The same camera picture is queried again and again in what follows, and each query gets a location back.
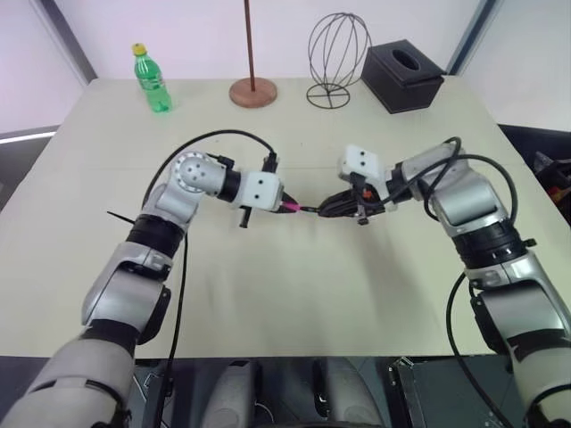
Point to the black tissue box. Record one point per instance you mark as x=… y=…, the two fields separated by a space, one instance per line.
x=401 y=78

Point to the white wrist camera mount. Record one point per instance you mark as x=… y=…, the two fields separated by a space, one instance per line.
x=263 y=189
x=362 y=161

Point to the thin black marker pen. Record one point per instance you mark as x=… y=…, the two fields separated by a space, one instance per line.
x=308 y=209

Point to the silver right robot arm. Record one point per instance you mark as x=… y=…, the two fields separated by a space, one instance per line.
x=513 y=290

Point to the wooden pole stand round base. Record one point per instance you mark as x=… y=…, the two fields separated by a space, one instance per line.
x=253 y=91

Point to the pink marker cap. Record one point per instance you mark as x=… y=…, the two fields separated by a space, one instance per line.
x=292 y=206

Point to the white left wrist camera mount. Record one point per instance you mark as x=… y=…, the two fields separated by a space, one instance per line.
x=263 y=189

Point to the dark clutter with red parts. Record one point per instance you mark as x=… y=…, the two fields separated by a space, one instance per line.
x=555 y=176

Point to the black flat box under table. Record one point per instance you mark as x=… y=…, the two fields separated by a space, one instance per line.
x=446 y=392

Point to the grey rounded robot leg shape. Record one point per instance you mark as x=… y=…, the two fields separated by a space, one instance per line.
x=234 y=392
x=345 y=392

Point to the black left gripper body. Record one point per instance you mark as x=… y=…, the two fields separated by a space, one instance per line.
x=245 y=216

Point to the green plastic bottle yellow cap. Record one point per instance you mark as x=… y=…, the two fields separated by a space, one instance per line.
x=154 y=82

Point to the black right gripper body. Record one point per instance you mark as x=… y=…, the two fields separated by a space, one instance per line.
x=368 y=203

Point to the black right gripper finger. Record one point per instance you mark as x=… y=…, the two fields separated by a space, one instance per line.
x=341 y=212
x=341 y=198

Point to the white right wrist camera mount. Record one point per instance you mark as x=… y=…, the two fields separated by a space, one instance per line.
x=362 y=161

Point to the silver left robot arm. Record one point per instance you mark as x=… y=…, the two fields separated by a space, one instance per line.
x=134 y=294

